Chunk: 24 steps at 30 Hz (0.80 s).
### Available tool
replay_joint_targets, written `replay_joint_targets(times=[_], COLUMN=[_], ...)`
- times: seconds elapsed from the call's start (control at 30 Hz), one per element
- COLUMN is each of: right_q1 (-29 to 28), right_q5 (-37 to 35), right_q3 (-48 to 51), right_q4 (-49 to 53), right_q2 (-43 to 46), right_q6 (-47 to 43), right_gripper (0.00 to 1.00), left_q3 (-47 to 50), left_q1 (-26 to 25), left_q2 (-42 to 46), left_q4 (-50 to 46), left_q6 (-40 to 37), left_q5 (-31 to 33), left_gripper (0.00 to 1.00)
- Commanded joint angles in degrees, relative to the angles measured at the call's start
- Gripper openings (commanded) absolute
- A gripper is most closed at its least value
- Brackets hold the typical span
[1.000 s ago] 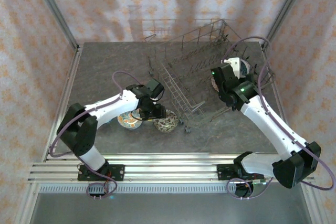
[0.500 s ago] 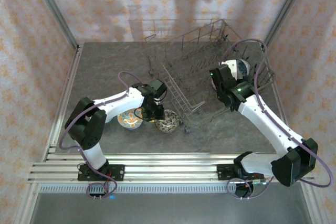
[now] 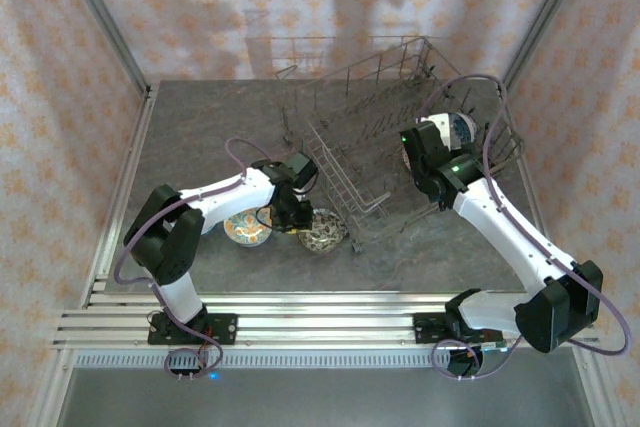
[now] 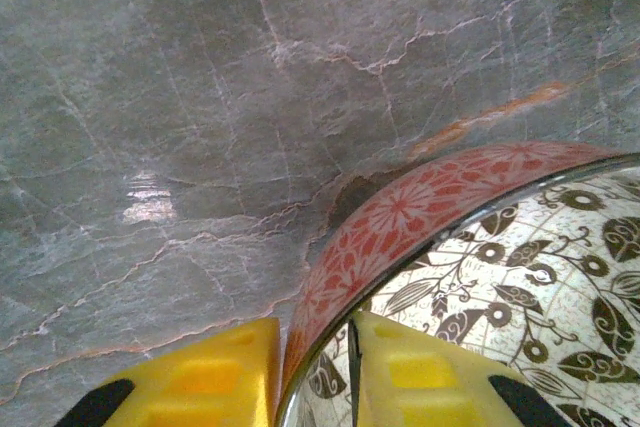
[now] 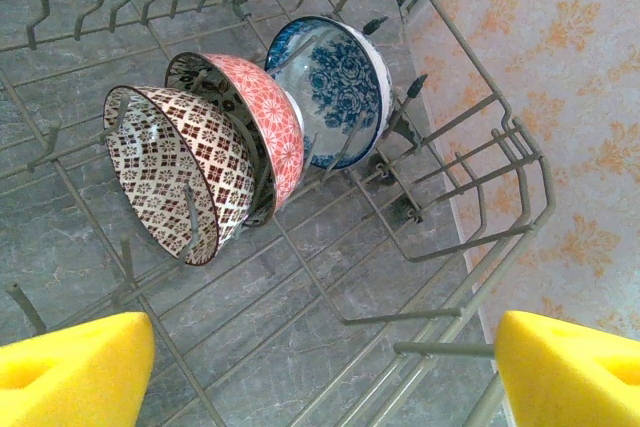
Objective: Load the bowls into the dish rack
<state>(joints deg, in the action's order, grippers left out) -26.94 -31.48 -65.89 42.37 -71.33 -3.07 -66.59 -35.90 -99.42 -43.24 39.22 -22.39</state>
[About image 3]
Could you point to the brown lattice patterned bowl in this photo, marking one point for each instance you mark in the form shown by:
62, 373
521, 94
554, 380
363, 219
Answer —
325, 237

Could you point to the orange blue floral bowl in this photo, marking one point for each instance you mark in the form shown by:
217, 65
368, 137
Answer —
245, 232

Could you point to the blue white floral bowl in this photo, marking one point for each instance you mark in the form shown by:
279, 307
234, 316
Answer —
462, 132

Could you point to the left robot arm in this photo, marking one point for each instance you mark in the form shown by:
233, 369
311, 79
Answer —
225, 197

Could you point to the grey metal panel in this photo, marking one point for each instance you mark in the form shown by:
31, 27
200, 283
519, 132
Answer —
320, 397

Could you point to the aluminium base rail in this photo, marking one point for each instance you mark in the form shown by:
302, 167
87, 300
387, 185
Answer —
325, 319

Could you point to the aluminium side rail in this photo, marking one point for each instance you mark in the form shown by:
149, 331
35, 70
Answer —
537, 207
132, 157

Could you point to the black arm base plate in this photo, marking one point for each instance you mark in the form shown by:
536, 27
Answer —
222, 326
425, 327

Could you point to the aluminium frame post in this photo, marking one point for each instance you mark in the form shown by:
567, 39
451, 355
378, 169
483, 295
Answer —
103, 17
546, 17

